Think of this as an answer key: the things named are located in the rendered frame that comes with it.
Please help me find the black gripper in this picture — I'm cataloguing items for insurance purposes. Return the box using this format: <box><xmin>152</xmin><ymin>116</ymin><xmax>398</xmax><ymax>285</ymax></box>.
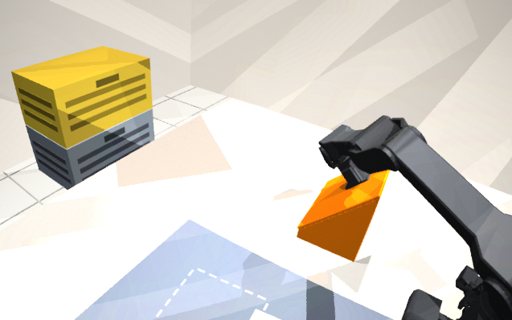
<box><xmin>401</xmin><ymin>287</ymin><xmax>493</xmax><ymax>320</ymax></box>

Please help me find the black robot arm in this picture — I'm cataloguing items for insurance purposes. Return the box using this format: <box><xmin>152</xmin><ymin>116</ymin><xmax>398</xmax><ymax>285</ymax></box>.
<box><xmin>318</xmin><ymin>115</ymin><xmax>512</xmax><ymax>320</ymax></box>

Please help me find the white square tile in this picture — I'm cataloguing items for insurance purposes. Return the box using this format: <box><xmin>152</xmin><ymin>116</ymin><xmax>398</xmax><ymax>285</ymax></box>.
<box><xmin>250</xmin><ymin>309</ymin><xmax>280</xmax><ymax>320</ymax></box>

